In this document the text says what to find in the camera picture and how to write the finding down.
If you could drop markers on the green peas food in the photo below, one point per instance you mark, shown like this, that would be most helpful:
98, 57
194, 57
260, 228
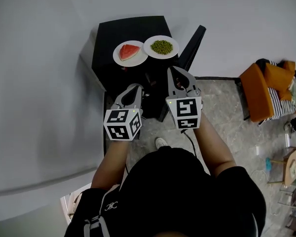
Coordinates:
161, 47

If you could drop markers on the beige handbag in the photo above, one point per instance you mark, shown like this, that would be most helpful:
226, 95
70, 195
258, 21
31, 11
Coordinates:
75, 204

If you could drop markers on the black white striped blanket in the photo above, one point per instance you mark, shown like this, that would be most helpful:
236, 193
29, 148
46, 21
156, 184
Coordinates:
278, 105

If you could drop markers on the orange sofa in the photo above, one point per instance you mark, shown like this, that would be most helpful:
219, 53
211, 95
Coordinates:
254, 95

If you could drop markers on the red watermelon slice toy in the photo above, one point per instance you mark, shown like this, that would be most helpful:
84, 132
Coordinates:
128, 52

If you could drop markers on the person's right forearm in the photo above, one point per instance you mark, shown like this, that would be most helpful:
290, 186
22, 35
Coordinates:
212, 152

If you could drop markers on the glass side table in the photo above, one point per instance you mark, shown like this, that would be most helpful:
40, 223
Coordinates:
289, 199

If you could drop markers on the person's black shirt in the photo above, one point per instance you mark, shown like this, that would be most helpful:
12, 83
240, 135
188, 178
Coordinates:
170, 196

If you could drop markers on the white plate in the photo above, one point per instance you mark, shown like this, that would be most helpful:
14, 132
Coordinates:
138, 62
175, 51

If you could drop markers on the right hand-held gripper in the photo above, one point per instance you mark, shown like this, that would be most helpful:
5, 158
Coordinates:
186, 112

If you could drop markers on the person's right white shoe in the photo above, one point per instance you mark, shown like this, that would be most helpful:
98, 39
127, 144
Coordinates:
161, 143

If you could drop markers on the round wooden table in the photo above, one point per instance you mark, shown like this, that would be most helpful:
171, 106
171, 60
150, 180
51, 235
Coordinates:
293, 167

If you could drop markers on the person's left forearm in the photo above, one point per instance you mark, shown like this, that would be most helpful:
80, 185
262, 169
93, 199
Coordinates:
111, 164

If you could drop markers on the black glass-door cabinet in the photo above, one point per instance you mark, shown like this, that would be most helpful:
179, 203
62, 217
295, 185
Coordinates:
128, 31

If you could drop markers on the large orange cushion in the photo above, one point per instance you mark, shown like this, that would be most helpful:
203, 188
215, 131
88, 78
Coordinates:
278, 80

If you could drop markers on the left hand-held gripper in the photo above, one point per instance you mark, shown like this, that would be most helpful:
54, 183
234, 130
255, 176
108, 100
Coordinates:
118, 125

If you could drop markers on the teal cloth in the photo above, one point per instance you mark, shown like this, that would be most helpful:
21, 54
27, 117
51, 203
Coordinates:
268, 164

